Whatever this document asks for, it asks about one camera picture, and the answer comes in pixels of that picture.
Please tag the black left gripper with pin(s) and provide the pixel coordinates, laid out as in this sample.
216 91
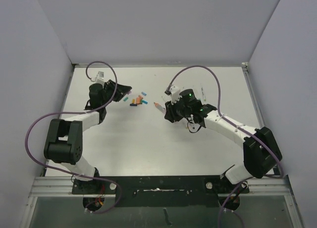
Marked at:
121 91

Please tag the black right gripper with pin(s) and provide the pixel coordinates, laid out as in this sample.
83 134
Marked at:
171 114

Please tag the orange cap highlighter pen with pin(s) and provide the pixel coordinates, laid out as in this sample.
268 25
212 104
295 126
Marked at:
160 107

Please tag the lime green marker pen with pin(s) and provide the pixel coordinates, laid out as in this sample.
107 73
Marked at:
203 93

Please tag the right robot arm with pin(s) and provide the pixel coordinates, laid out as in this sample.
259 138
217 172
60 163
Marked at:
260 150

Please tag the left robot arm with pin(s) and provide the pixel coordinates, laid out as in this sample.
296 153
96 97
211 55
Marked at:
64 142

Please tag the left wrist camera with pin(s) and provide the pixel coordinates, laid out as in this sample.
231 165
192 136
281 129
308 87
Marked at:
99 78

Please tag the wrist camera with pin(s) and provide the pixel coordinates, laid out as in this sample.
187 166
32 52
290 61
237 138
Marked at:
174 93
99 78

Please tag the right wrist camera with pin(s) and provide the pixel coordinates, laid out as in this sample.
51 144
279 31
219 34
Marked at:
174 93

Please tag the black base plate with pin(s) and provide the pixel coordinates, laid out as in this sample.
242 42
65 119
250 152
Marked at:
159 191

